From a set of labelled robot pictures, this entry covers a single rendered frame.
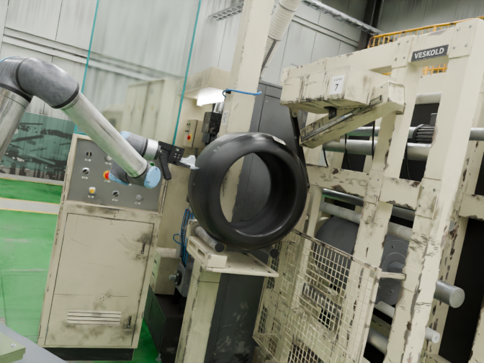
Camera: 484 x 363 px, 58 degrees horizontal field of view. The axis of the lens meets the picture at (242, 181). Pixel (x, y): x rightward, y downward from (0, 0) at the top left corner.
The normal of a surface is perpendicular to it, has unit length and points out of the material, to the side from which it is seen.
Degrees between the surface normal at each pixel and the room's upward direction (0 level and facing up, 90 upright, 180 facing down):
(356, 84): 90
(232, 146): 57
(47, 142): 90
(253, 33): 90
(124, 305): 90
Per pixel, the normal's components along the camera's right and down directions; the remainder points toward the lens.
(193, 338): 0.37, 0.12
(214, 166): -0.34, -0.27
